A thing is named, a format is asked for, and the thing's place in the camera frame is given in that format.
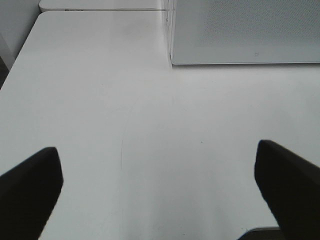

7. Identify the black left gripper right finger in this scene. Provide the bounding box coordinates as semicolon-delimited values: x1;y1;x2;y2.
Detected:
254;140;320;240

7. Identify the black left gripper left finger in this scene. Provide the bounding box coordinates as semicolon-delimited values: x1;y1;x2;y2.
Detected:
0;147;64;240

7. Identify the white microwave door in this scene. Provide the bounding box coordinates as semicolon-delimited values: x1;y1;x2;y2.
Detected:
168;0;320;65

